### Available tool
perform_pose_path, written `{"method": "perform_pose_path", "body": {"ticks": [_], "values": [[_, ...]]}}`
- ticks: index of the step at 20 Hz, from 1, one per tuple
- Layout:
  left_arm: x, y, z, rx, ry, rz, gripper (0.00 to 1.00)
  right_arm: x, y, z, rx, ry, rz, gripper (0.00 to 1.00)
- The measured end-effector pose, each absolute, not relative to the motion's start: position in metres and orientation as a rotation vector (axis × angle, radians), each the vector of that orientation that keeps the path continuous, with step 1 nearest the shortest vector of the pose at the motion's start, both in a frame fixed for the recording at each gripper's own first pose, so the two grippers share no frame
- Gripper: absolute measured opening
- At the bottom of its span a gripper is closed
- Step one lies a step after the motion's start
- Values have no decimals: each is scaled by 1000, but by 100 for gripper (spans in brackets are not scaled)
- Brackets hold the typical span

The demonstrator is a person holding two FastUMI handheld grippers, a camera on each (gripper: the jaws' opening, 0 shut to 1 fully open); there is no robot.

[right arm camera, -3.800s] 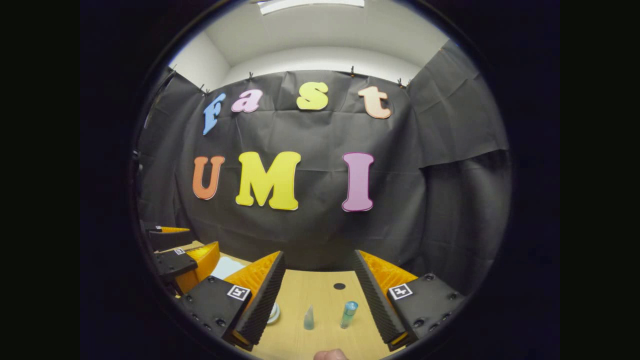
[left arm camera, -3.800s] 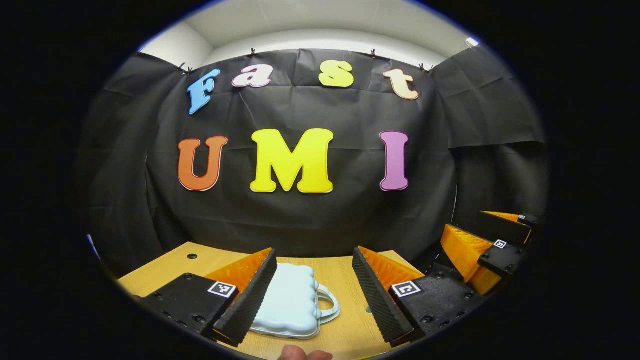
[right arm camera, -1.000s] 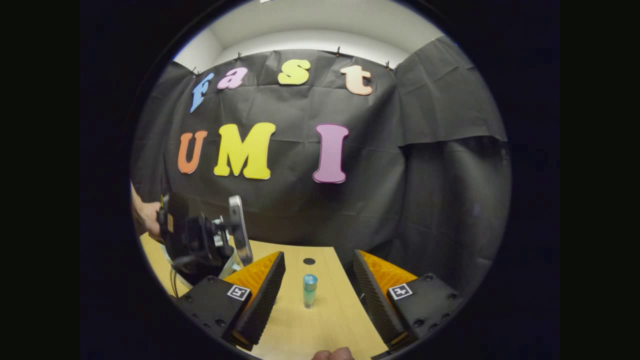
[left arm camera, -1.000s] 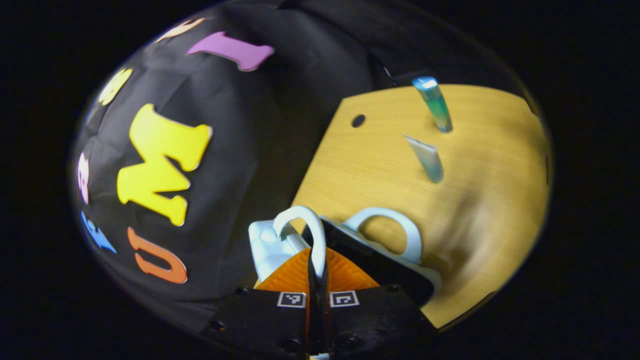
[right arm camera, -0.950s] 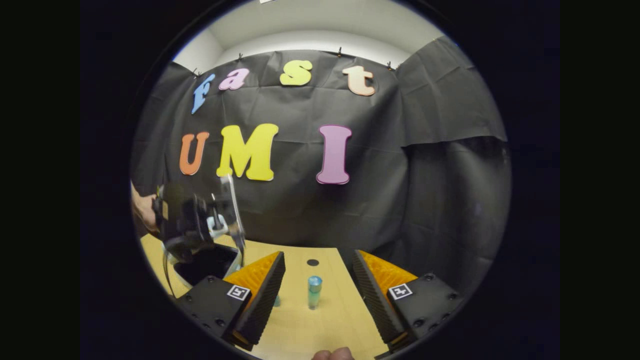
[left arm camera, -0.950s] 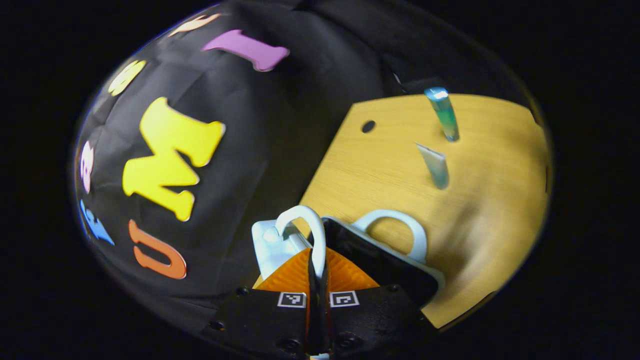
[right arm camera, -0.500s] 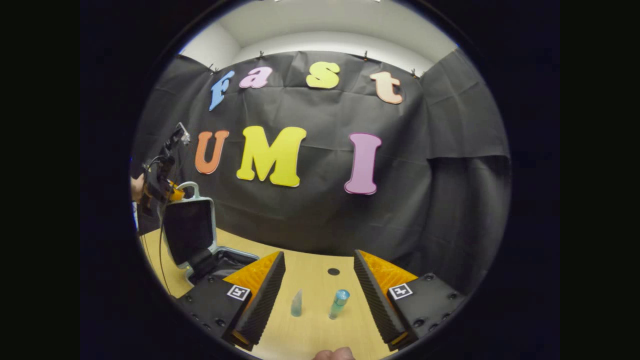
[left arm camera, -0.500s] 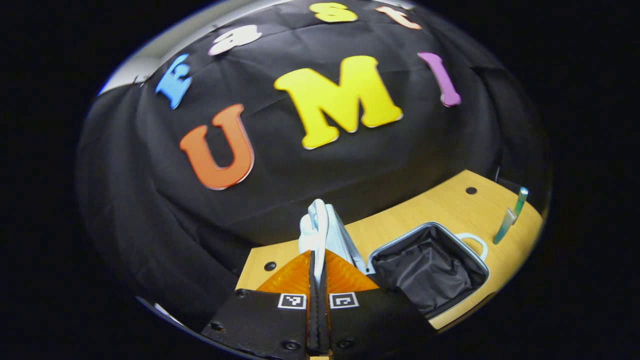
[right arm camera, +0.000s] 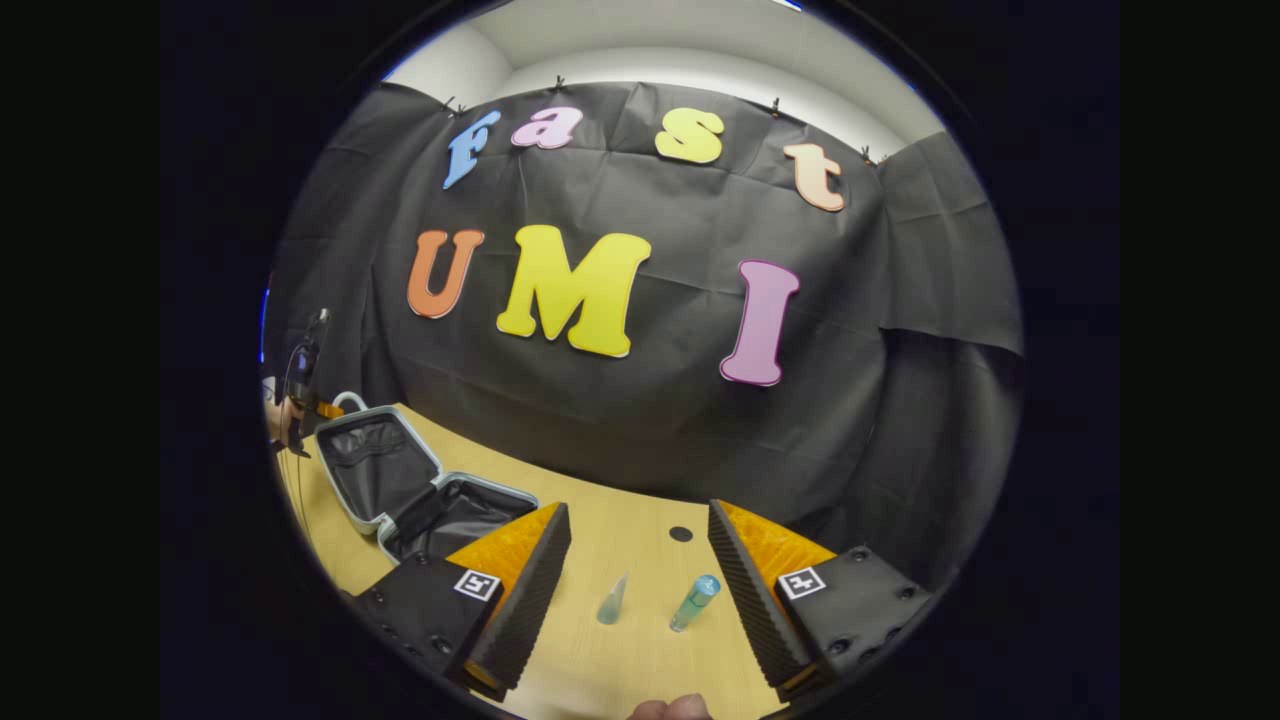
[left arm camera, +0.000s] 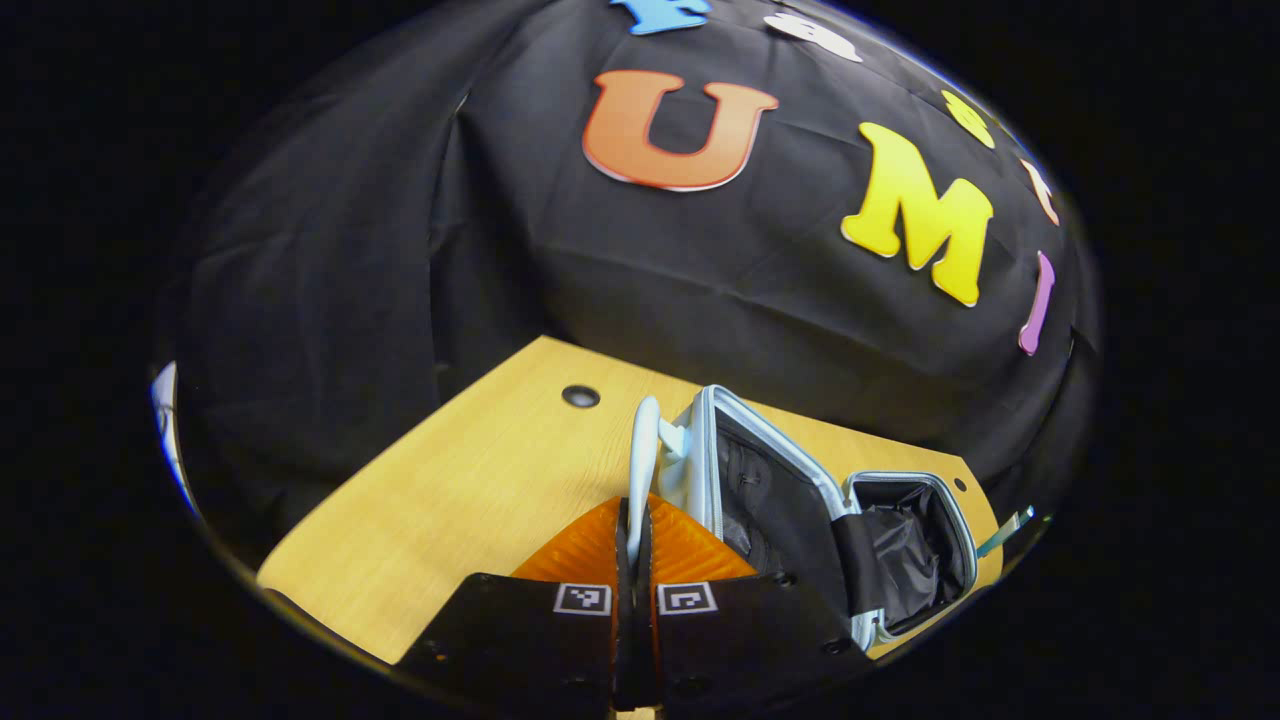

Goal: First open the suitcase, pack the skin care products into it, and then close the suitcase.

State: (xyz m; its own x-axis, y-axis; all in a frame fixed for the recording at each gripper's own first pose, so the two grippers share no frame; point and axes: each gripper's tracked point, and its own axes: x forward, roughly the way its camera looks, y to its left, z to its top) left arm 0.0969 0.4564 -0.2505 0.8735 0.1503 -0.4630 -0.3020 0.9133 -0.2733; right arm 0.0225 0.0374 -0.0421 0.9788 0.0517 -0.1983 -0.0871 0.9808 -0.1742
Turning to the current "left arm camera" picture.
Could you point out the light blue hard suitcase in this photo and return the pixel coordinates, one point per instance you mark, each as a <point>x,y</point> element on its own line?
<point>780,500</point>

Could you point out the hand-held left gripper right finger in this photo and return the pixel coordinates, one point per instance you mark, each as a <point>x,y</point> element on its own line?
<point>740,640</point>

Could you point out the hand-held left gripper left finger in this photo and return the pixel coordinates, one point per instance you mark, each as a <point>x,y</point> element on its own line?
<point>520,640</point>

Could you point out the computer monitor screen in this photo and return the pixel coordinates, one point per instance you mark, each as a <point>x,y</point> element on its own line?
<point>165,410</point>

